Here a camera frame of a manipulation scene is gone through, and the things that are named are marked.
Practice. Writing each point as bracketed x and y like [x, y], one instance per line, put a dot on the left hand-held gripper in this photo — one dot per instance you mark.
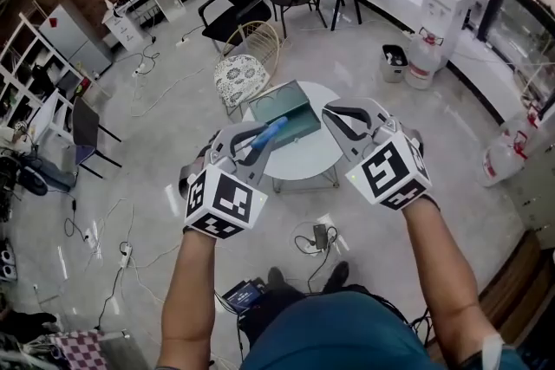
[230, 199]

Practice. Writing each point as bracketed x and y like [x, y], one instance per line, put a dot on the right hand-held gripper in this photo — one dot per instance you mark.
[390, 173]

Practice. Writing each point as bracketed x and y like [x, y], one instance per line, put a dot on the green metal box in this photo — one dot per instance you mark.
[273, 106]

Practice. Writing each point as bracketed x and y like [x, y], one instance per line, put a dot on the person's right forearm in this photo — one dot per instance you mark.
[442, 273]

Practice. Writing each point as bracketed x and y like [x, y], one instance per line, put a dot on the person's left forearm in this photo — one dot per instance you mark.
[191, 294]

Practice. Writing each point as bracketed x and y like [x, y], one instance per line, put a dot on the round white side table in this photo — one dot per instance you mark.
[303, 160]

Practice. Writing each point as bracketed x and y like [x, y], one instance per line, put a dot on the grey trash bin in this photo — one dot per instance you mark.
[392, 71]

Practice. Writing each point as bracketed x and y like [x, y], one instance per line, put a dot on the clear water jug red label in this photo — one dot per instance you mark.
[498, 162]
[422, 65]
[520, 126]

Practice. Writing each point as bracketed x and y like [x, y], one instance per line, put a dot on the white power strip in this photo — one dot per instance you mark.
[126, 255]
[89, 238]
[139, 70]
[182, 42]

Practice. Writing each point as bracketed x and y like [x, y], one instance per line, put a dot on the person's left black shoe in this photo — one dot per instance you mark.
[277, 279]

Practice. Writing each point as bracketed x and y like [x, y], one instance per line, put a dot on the person's black shoe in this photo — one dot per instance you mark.
[336, 276]
[277, 279]

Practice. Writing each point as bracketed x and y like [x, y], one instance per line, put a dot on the small blue-screen device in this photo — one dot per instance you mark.
[243, 296]

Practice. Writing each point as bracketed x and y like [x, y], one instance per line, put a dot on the white water dispenser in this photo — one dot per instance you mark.
[446, 8]

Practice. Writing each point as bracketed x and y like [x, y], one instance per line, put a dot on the person's right black shoe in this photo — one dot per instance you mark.
[336, 276]

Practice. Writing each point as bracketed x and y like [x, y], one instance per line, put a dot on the black folding chair blue seat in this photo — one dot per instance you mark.
[84, 123]

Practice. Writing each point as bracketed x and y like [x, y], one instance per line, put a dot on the white drawer cabinet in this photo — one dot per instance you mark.
[123, 32]

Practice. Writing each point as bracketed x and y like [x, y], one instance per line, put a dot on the grey metal lockers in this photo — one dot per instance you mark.
[539, 203]

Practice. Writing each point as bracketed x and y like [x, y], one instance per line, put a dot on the white wooden chair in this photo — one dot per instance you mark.
[50, 112]

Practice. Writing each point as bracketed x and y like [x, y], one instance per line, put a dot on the grey refrigerator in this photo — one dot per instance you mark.
[73, 39]

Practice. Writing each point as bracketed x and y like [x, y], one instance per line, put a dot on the person's teal shirt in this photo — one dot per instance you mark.
[347, 338]

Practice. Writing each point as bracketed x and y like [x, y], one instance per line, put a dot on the brown wooden platform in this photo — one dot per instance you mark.
[516, 294]

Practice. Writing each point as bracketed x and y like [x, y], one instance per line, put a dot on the white open shelf unit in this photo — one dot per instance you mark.
[26, 56]

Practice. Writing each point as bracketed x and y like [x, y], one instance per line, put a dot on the purple white checkered cloth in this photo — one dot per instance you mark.
[80, 351]

